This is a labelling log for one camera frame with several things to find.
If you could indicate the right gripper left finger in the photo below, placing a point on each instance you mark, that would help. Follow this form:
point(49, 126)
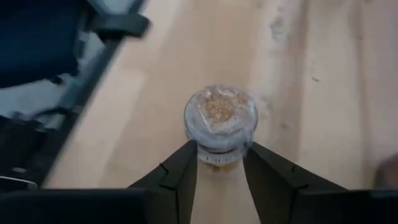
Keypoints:
point(93, 208)

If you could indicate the dark blue chair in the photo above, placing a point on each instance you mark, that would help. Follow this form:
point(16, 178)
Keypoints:
point(34, 40)

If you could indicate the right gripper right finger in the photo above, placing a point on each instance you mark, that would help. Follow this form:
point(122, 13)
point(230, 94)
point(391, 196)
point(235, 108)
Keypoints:
point(311, 205)

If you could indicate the black aluminium table frame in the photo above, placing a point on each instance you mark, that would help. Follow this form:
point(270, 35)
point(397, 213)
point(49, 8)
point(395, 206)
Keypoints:
point(93, 77)

